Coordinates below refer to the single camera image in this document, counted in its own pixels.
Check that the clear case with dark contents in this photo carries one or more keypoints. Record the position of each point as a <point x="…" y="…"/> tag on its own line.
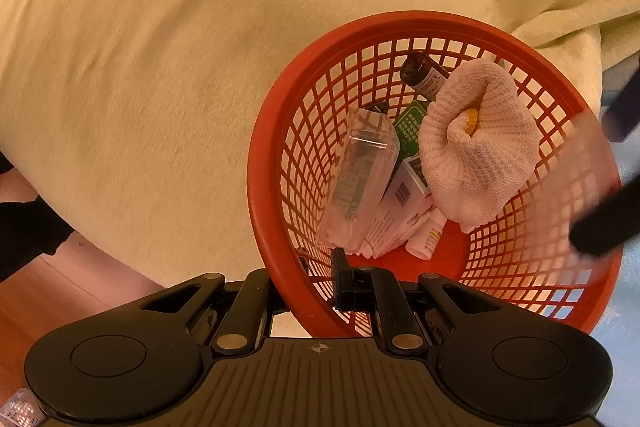
<point x="360" y="177"/>

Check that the red plastic mesh basket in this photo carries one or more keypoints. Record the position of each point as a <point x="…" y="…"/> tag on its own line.
<point x="425" y="22"/>

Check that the white medicine box dragon print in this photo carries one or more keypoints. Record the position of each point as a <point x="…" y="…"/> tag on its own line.
<point x="400" y="192"/>

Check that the small white bottle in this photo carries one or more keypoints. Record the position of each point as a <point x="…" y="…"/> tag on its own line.
<point x="425" y="234"/>

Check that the person's black clothing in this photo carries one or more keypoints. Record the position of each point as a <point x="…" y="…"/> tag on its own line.
<point x="30" y="232"/>

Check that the green medicine box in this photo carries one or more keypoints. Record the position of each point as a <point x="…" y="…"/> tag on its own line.
<point x="407" y="129"/>

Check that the person's leg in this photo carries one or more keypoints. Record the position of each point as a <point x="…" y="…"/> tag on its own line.
<point x="100" y="262"/>

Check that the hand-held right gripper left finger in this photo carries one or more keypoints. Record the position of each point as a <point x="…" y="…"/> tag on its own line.
<point x="255" y="289"/>

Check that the pale green blanket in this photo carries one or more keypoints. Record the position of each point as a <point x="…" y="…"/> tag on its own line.
<point x="150" y="82"/>

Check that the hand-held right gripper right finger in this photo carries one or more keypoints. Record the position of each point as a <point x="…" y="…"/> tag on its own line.
<point x="342" y="279"/>

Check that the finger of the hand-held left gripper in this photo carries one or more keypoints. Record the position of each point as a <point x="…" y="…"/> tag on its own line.
<point x="625" y="112"/>
<point x="610" y="222"/>

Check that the brown glass bottle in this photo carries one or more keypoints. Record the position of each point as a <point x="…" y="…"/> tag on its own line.
<point x="422" y="74"/>

